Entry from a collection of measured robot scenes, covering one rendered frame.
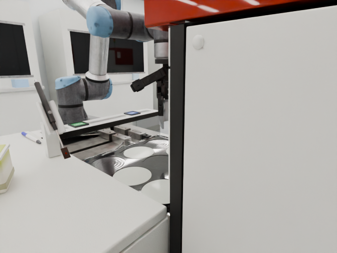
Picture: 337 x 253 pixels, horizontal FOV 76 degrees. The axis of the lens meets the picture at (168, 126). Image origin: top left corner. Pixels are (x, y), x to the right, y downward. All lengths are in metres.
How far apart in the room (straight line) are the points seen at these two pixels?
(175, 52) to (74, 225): 0.26
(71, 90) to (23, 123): 2.44
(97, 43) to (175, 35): 0.84
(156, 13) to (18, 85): 3.22
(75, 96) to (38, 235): 0.85
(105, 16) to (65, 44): 3.29
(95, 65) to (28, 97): 2.43
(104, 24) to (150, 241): 0.53
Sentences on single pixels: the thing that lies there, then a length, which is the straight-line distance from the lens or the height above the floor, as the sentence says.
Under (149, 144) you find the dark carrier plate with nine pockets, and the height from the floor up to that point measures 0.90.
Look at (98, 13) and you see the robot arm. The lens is 0.65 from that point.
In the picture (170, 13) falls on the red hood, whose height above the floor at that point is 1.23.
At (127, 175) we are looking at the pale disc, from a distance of 0.58.
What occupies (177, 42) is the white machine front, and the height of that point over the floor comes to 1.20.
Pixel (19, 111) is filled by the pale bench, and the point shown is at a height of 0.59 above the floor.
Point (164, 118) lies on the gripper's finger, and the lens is 0.66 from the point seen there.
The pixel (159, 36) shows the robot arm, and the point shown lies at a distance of 0.64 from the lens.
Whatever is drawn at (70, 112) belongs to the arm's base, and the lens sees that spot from 1.13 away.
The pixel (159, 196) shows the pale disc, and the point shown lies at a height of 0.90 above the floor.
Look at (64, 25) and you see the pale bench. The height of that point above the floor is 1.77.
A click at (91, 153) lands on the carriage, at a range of 0.80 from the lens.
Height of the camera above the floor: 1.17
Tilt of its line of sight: 16 degrees down
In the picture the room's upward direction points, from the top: straight up
